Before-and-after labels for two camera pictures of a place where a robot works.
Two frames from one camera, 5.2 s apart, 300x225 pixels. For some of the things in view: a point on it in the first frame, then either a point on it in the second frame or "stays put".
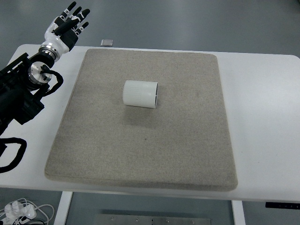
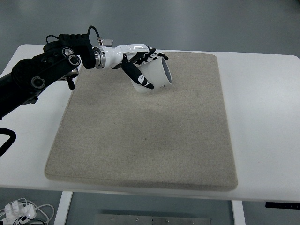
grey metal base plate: (130, 219) stays put
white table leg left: (62, 210) stays put
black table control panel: (282, 205) stays put
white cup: (140, 93) -> (157, 71)
